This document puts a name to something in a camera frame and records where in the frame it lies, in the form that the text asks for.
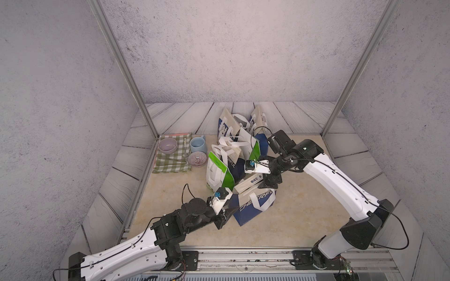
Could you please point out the blue mug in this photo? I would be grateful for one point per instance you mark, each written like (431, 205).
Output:
(198, 144)

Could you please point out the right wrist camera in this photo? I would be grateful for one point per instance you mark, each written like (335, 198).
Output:
(257, 166)

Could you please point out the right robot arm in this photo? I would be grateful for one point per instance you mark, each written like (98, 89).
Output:
(368, 215)

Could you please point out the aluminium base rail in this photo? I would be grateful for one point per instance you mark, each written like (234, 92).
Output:
(352, 265)

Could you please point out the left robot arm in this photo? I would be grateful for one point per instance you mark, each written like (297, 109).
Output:
(156, 248)

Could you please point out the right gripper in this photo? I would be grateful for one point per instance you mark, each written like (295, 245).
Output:
(268, 180)

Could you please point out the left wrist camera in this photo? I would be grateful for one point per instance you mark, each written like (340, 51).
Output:
(221, 196)

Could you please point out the green checkered cloth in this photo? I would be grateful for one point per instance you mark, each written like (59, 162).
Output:
(178, 161)

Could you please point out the purple bowl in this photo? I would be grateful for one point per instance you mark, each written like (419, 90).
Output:
(168, 146)

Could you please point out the aluminium frame post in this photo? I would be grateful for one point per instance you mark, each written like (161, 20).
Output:
(374, 39)
(112, 42)

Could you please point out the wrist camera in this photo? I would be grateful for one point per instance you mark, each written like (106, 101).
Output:
(257, 166)
(221, 196)

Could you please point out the back right blue bag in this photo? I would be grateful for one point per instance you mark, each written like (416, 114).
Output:
(259, 129)

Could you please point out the left aluminium frame post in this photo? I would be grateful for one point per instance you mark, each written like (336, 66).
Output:
(112, 42)

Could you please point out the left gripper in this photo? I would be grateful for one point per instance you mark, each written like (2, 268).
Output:
(223, 217)

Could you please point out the navy beige bag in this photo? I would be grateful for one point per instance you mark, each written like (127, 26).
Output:
(235, 165)

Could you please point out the pink patterned bowl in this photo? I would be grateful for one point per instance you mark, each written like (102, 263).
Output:
(197, 159)

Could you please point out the back left blue bag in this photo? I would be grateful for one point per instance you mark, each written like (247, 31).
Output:
(230, 124)

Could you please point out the blue beige takeout bag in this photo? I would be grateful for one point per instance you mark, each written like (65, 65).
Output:
(251, 198)

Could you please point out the green white bag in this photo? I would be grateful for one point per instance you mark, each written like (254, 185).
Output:
(243, 145)
(218, 168)

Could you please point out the right aluminium frame post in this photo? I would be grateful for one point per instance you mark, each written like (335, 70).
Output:
(374, 39)

